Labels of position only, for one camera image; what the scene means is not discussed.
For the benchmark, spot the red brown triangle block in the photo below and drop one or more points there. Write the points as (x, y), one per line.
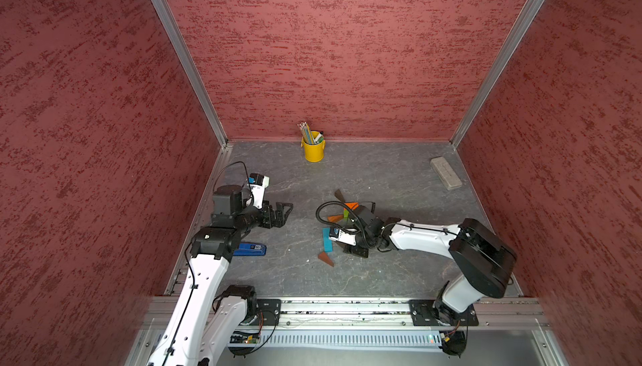
(325, 258)

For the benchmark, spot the white slotted cable duct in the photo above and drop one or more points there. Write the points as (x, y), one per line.
(422, 340)

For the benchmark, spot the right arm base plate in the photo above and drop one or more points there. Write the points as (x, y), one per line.
(425, 313)

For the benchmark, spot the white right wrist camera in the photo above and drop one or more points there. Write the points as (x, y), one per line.
(344, 236)

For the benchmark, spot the aluminium corner post left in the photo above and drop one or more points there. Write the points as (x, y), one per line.
(174, 34)

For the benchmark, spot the orange rectangular block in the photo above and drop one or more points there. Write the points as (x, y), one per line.
(351, 206)

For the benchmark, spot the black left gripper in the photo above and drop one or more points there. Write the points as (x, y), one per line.
(279, 220)

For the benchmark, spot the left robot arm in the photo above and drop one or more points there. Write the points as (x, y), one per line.
(204, 319)

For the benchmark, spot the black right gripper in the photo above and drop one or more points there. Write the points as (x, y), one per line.
(355, 251)

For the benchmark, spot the blue black utility knife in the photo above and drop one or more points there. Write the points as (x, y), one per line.
(250, 249)

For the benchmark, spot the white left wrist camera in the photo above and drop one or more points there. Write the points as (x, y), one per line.
(258, 184)

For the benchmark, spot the aluminium corner post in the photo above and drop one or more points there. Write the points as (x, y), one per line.
(516, 34)
(174, 34)

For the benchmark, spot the aluminium front rail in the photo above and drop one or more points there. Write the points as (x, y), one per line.
(393, 313)

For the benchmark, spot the pencils in bucket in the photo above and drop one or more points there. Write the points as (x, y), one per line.
(307, 134)

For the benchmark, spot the grey marbled pencil case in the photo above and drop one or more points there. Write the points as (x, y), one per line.
(446, 173)

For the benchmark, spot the aluminium corner post right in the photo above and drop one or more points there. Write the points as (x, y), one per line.
(516, 34)

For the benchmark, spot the yellow metal pencil bucket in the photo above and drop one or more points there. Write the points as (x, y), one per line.
(314, 153)

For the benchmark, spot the teal long block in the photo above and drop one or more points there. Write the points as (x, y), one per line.
(328, 245)

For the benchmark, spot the dark triangle block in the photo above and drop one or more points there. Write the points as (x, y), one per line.
(339, 196)

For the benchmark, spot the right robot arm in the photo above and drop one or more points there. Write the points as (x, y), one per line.
(484, 261)

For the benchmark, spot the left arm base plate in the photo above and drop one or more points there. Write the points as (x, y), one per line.
(270, 309)

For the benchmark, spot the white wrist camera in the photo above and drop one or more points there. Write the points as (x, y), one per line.
(258, 184)
(344, 236)

